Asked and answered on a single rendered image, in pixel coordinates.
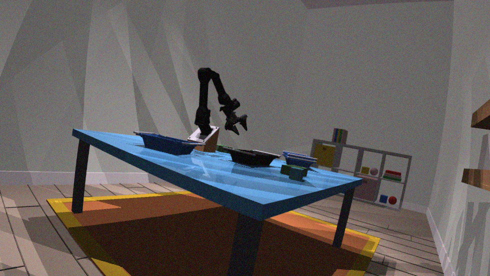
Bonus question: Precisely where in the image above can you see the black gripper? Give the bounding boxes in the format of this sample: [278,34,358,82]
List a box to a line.
[224,111,248,135]

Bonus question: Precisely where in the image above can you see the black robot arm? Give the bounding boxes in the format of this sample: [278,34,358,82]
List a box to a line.
[194,68,240,136]

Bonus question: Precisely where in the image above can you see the green rectangular block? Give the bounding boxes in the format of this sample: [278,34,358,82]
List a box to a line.
[216,144,233,154]
[280,164,308,177]

